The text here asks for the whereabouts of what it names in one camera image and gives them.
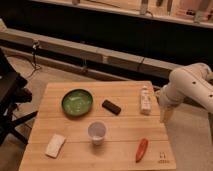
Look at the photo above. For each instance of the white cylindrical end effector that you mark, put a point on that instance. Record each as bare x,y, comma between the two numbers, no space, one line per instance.
166,111

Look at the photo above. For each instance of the black eraser block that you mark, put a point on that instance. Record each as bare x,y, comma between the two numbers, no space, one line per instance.
111,107

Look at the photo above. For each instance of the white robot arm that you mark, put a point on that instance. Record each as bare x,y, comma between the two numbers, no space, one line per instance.
190,81

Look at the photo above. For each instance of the white tube bottle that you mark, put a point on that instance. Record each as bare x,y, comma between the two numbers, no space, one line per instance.
145,102

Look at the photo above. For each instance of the red chili pepper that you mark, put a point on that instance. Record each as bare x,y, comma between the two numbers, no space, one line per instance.
141,150

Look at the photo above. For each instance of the clear plastic cup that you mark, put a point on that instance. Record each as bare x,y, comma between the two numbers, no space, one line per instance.
97,132

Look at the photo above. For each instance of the green bowl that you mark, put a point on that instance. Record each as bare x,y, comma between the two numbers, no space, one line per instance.
77,102

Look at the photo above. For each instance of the white sponge block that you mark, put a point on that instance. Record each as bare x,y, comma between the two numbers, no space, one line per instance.
55,145

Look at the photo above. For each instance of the black chair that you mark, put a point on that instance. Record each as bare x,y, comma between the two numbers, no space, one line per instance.
12,91

